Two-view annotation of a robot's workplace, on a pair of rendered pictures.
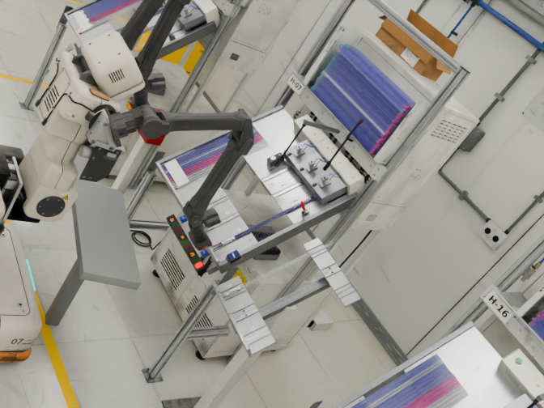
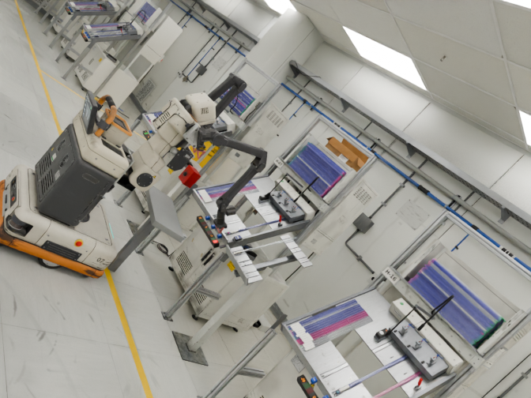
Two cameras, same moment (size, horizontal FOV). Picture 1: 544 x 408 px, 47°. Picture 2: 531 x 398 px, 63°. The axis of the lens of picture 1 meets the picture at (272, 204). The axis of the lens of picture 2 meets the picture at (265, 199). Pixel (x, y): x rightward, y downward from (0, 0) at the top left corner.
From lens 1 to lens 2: 0.98 m
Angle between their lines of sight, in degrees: 18
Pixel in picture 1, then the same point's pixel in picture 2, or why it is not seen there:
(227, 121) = (254, 150)
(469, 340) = (372, 295)
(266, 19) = (259, 137)
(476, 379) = (377, 313)
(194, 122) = (239, 144)
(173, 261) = (186, 258)
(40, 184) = (144, 163)
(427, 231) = (336, 279)
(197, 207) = (226, 199)
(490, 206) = (375, 265)
